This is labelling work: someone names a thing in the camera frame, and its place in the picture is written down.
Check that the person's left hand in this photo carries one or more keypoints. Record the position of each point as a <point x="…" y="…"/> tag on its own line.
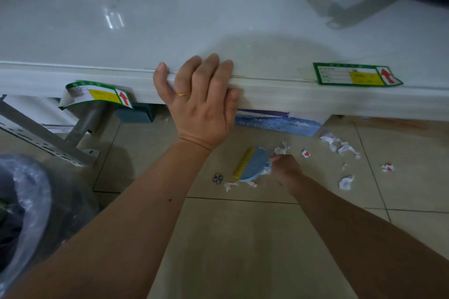
<point x="200" y="113"/>

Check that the person's right hand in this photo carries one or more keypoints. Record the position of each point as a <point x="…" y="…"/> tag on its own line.
<point x="286" y="172"/>

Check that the blue brush yellow bristles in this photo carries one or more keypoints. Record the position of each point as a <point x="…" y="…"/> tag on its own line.
<point x="256" y="165"/>

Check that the pile of paper scraps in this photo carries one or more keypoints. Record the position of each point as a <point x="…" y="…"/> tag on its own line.
<point x="345" y="183"/>

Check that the trash bin with plastic liner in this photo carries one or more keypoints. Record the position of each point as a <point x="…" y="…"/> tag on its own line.
<point x="35" y="204"/>

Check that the person's left forearm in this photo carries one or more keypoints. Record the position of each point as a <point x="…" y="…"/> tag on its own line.
<point x="122" y="232"/>

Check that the person's right forearm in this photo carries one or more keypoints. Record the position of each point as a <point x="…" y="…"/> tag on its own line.
<point x="368" y="239"/>

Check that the blue white cardboard box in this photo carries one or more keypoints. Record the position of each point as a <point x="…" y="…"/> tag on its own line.
<point x="280" y="125"/>

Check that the teal cardboard box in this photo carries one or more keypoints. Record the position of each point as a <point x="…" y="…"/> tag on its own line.
<point x="135" y="114"/>

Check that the peeling green yellow shelf label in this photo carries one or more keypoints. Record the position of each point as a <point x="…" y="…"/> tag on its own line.
<point x="101" y="93"/>

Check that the white metal shelf rack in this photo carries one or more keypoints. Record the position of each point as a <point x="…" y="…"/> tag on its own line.
<point x="210" y="11"/>

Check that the flat green yellow shelf label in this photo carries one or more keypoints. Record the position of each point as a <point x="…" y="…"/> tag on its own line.
<point x="364" y="78"/>

